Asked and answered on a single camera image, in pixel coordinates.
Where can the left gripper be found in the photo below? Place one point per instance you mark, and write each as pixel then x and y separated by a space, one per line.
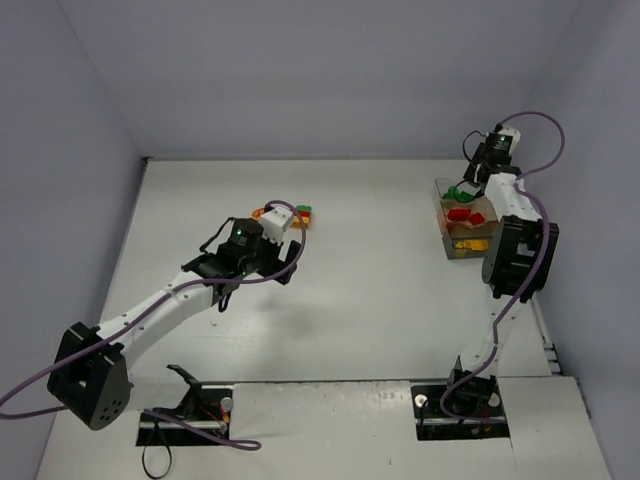
pixel 279 261

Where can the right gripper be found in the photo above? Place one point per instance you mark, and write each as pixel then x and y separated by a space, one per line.
pixel 476 174

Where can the yellow round printed lego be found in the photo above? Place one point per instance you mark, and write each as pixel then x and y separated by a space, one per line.
pixel 256 214

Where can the green sloped lego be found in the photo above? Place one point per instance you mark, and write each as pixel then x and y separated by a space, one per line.
pixel 451 193

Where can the red stepped lego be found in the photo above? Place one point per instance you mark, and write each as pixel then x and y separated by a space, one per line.
pixel 458 214

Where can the yellow striped lego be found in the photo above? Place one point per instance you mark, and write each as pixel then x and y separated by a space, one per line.
pixel 479 245

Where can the green square lego brick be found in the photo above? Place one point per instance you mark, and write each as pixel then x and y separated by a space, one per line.
pixel 463 197

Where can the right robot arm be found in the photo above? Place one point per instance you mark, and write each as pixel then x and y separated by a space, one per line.
pixel 516 266

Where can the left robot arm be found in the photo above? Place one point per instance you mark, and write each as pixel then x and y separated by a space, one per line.
pixel 92 377

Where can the red yellow lego stack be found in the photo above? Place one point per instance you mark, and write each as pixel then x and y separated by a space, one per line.
pixel 302 220

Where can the small red lego piece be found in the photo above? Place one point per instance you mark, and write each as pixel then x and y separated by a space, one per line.
pixel 476 219

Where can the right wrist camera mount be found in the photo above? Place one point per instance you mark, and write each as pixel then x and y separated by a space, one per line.
pixel 511 136

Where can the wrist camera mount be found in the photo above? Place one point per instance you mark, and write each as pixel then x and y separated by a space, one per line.
pixel 511 136
pixel 275 222

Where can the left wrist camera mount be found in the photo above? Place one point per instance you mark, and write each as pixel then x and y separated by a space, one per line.
pixel 275 222

